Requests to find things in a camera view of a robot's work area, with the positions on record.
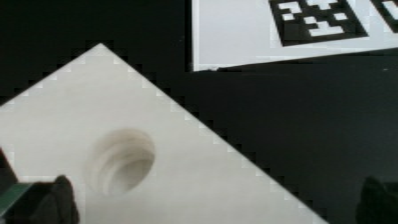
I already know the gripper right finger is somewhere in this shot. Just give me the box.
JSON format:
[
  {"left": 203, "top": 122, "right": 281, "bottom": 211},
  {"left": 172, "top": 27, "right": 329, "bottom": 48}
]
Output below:
[{"left": 355, "top": 177, "right": 398, "bottom": 224}]

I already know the white marker sheet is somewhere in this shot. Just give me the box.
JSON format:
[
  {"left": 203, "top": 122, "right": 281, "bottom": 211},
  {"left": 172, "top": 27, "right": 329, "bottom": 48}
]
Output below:
[{"left": 192, "top": 0, "right": 398, "bottom": 71}]

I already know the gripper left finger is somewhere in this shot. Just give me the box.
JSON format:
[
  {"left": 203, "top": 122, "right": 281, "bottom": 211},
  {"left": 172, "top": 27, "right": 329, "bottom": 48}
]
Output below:
[{"left": 0, "top": 148, "right": 80, "bottom": 224}]

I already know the white cabinet drawer box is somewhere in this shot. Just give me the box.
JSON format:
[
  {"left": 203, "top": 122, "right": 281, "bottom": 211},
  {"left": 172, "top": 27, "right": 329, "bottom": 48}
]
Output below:
[{"left": 0, "top": 45, "right": 329, "bottom": 224}]

